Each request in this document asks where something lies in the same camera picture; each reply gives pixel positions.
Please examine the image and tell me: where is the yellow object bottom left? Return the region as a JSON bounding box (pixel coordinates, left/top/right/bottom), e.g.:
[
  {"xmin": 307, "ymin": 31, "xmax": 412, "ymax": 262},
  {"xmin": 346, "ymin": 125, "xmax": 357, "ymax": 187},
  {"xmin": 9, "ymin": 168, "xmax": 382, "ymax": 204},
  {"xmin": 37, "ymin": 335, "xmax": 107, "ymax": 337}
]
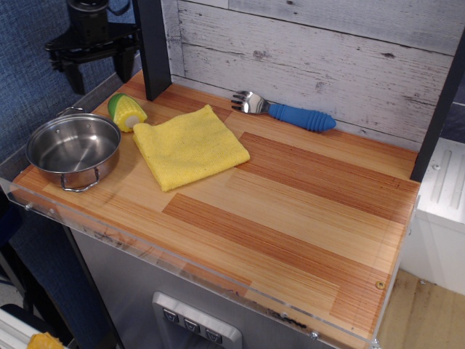
[{"xmin": 26, "ymin": 332, "xmax": 65, "ymax": 349}]

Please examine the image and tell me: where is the silver button control panel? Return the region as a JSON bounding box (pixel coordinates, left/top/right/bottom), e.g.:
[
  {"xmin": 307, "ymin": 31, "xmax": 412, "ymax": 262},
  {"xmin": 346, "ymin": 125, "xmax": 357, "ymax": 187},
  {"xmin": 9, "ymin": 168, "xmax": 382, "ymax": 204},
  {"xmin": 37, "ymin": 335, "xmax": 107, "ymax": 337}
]
[{"xmin": 152, "ymin": 292, "xmax": 243, "ymax": 348}]

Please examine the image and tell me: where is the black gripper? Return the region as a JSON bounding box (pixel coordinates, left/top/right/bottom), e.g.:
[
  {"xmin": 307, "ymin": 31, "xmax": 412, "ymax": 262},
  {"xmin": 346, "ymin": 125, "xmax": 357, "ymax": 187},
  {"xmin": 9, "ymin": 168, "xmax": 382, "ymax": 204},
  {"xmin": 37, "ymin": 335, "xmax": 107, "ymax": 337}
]
[{"xmin": 45, "ymin": 24, "xmax": 139, "ymax": 95}]

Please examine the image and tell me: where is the black vertical post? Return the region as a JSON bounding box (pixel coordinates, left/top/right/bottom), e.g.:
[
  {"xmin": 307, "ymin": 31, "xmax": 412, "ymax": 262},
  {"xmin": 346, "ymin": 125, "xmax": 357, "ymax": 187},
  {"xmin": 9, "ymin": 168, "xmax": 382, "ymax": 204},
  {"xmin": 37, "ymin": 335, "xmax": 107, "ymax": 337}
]
[
  {"xmin": 409, "ymin": 0, "xmax": 465, "ymax": 182},
  {"xmin": 132, "ymin": 0, "xmax": 171, "ymax": 101}
]

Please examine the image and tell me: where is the white cabinet at right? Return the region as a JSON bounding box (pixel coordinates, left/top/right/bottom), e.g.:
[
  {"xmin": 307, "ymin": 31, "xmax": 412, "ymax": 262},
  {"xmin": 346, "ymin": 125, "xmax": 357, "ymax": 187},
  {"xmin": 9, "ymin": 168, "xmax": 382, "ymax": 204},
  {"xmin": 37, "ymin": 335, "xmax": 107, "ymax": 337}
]
[{"xmin": 400, "ymin": 138, "xmax": 464, "ymax": 294}]

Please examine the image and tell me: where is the clear acrylic table guard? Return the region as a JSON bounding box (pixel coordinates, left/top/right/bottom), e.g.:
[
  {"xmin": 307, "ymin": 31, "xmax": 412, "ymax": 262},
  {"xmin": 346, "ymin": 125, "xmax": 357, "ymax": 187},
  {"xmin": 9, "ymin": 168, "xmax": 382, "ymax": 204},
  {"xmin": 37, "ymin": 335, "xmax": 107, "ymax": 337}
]
[{"xmin": 1, "ymin": 169, "xmax": 419, "ymax": 348}]

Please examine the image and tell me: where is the green and yellow toy corn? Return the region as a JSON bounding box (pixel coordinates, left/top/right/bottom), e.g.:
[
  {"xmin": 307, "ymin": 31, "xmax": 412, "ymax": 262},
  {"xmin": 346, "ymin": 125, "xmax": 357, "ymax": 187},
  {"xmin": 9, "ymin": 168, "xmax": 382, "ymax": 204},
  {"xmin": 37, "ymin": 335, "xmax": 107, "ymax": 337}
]
[{"xmin": 108, "ymin": 93, "xmax": 147, "ymax": 132}]

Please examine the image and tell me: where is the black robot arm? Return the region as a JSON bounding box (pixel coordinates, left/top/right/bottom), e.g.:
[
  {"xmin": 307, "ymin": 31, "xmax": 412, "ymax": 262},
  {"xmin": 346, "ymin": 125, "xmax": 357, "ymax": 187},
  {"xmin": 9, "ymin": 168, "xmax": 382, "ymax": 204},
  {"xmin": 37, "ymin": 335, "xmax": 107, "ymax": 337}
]
[{"xmin": 45, "ymin": 1, "xmax": 140, "ymax": 95}]

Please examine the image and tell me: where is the blue handled metal spork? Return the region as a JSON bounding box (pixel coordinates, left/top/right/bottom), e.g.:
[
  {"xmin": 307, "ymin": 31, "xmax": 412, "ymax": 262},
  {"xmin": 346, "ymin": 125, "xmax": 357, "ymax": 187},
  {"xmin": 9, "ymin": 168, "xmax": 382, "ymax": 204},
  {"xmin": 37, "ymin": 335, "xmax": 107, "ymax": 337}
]
[{"xmin": 231, "ymin": 91, "xmax": 336, "ymax": 132}]

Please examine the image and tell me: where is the black vertical post left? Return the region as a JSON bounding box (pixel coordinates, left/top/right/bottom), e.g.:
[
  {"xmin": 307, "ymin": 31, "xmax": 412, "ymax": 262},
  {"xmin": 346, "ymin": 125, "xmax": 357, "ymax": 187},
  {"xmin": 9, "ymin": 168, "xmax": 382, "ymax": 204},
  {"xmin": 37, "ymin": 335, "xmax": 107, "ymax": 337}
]
[{"xmin": 132, "ymin": 0, "xmax": 171, "ymax": 101}]

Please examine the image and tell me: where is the yellow folded cloth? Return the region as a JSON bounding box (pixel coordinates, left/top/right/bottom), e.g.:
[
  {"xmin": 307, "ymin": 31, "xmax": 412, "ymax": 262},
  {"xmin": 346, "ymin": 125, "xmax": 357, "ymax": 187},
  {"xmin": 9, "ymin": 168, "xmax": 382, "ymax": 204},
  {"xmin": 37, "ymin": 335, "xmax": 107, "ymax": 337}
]
[{"xmin": 133, "ymin": 105, "xmax": 251, "ymax": 192}]

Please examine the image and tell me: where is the black vertical post right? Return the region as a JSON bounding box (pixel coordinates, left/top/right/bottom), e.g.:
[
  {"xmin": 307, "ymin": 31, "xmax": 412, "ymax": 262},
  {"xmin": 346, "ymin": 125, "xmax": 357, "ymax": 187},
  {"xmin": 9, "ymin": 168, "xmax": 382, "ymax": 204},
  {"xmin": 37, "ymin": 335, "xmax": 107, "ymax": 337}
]
[{"xmin": 409, "ymin": 0, "xmax": 465, "ymax": 182}]

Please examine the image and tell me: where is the stainless steel pot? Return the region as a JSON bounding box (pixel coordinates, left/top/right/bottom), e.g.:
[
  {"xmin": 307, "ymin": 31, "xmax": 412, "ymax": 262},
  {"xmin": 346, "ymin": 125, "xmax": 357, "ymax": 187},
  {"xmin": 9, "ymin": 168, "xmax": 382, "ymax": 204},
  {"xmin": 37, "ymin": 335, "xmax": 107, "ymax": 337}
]
[{"xmin": 25, "ymin": 106, "xmax": 121, "ymax": 193}]

